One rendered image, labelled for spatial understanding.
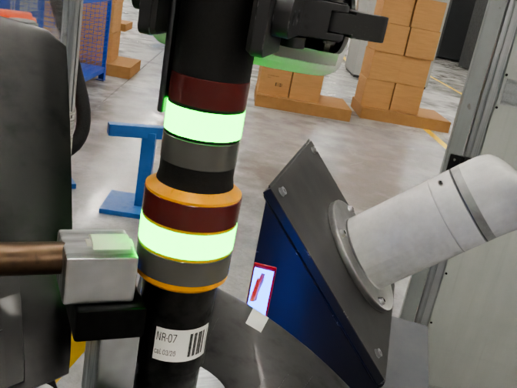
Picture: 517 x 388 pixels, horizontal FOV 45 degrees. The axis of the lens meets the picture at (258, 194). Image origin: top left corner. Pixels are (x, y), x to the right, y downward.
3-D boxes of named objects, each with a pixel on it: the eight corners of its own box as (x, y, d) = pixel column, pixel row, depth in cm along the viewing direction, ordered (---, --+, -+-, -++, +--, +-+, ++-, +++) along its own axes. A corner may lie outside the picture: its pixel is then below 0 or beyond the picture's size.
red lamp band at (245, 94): (180, 108, 24) (185, 78, 24) (158, 89, 27) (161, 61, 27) (258, 115, 26) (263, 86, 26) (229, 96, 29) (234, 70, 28)
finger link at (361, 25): (412, 46, 32) (351, 40, 27) (295, 18, 36) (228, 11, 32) (418, 22, 31) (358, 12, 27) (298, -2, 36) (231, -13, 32)
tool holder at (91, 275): (55, 488, 27) (73, 283, 23) (39, 384, 33) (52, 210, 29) (248, 455, 30) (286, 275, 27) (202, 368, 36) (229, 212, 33)
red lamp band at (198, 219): (155, 234, 26) (158, 206, 25) (131, 195, 29) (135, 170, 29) (252, 233, 27) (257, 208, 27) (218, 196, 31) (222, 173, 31)
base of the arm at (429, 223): (336, 188, 107) (436, 137, 101) (390, 282, 109) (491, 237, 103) (319, 224, 89) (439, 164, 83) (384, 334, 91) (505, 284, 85)
